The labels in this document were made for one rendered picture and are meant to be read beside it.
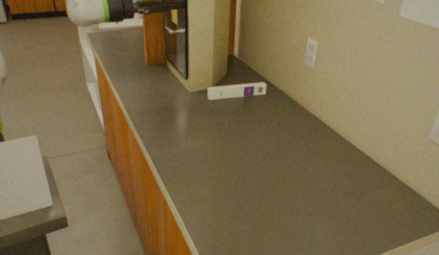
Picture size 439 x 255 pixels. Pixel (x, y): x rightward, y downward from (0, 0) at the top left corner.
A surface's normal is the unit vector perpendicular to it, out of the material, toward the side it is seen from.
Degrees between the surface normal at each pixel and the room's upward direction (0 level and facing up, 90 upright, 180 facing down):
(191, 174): 0
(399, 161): 90
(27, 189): 90
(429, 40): 90
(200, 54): 90
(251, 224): 0
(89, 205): 0
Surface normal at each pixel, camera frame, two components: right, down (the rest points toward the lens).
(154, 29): 0.41, 0.48
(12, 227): 0.04, -0.86
